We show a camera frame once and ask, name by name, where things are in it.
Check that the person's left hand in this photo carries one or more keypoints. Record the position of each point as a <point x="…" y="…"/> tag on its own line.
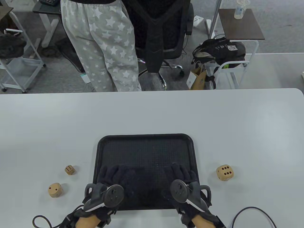
<point x="133" y="180"/>

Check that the person's right hand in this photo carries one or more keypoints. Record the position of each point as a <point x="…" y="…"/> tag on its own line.
<point x="182" y="172"/>

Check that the large wooden dice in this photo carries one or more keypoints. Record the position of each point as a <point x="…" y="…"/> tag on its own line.
<point x="225" y="172"/>

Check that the small wooden dice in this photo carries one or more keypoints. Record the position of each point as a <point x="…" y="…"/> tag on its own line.
<point x="70" y="170"/>

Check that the medium wooden dice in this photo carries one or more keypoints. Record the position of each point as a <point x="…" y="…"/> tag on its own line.
<point x="55" y="190"/>

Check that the person's right forearm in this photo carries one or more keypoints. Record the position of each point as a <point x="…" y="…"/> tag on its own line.
<point x="200" y="223"/>

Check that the person's left forearm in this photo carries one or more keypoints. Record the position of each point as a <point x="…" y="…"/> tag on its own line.
<point x="86" y="222"/>

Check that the black right hand controller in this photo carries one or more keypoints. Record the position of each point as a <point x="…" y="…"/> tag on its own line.
<point x="179" y="190"/>

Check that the black hand controller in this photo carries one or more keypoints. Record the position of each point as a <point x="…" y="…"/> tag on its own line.
<point x="179" y="190"/>
<point x="114" y="194"/>

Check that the black left hand controller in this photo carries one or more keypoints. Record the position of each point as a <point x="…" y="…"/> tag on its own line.
<point x="114" y="194"/>

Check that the black plastic tray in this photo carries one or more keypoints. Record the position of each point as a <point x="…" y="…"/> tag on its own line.
<point x="147" y="152"/>

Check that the brown paper bag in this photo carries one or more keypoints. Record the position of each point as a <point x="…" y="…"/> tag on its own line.
<point x="198" y="79"/>

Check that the teal white booklet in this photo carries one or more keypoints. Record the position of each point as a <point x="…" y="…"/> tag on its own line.
<point x="85" y="78"/>

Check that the black backpack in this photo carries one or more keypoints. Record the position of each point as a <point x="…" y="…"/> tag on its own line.
<point x="220" y="51"/>

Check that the black office chair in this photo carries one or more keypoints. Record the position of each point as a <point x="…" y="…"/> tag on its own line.
<point x="154" y="35"/>

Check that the white flat box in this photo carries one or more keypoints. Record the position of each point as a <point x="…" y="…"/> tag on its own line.
<point x="198" y="21"/>

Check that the white metal pole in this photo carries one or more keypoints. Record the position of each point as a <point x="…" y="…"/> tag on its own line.
<point x="215" y="19"/>

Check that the clear plastic bottle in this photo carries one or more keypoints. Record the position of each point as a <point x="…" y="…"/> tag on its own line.
<point x="240" y="10"/>

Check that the black fabric bag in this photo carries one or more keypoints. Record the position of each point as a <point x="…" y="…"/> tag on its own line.
<point x="10" y="46"/>

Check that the dark desk with white legs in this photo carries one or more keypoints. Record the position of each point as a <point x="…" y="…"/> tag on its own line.
<point x="46" y="9"/>

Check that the black keyboard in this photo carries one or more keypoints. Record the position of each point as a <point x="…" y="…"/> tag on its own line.
<point x="48" y="2"/>

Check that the brown white-frame side table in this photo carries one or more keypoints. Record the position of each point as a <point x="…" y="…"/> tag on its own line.
<point x="239" y="26"/>
<point x="21" y="68"/>

